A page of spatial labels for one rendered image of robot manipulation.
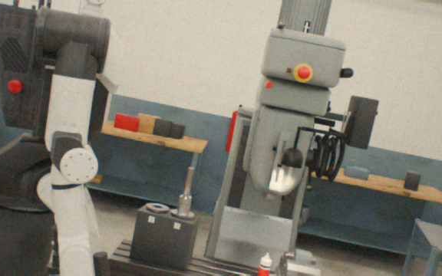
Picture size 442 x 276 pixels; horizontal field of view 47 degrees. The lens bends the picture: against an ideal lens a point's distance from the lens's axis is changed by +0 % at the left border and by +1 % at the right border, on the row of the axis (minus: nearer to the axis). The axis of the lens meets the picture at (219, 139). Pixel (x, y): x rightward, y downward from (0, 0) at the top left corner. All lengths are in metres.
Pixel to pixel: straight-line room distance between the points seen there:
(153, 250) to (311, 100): 0.81
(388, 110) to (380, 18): 1.07
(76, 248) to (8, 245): 2.39
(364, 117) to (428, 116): 4.33
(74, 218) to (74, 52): 0.36
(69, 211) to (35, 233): 2.34
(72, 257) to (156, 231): 0.80
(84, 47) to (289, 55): 0.78
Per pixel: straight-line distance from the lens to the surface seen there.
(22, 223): 3.48
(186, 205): 1.94
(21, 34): 1.30
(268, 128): 1.83
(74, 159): 1.13
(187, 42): 6.17
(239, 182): 2.33
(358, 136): 2.17
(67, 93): 1.13
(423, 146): 6.50
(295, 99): 1.79
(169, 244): 1.95
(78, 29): 1.13
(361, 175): 5.69
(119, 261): 1.98
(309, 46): 1.70
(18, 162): 1.37
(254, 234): 2.34
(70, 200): 1.17
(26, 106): 1.31
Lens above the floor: 1.71
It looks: 7 degrees down
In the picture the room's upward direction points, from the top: 11 degrees clockwise
